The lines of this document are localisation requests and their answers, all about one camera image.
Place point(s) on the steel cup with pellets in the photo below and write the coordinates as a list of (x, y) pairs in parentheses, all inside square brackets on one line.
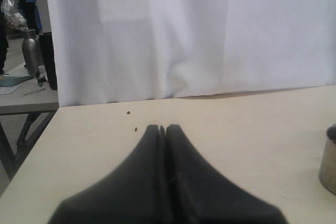
[(327, 167)]

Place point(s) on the white backdrop curtain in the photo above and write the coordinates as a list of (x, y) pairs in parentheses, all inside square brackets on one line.
[(129, 50)]

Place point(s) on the grey side table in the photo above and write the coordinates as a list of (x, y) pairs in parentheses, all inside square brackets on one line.
[(39, 104)]

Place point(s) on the silver metal bottle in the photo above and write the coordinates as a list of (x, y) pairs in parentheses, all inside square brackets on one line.
[(31, 51)]

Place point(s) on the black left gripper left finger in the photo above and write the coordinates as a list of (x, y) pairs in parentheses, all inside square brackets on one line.
[(135, 192)]

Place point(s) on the person in blue jacket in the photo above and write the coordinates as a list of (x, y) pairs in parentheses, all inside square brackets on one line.
[(26, 1)]

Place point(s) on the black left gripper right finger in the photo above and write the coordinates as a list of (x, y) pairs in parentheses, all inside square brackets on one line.
[(201, 194)]

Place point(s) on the black cylinder container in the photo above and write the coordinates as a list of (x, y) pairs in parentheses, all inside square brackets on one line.
[(47, 50)]

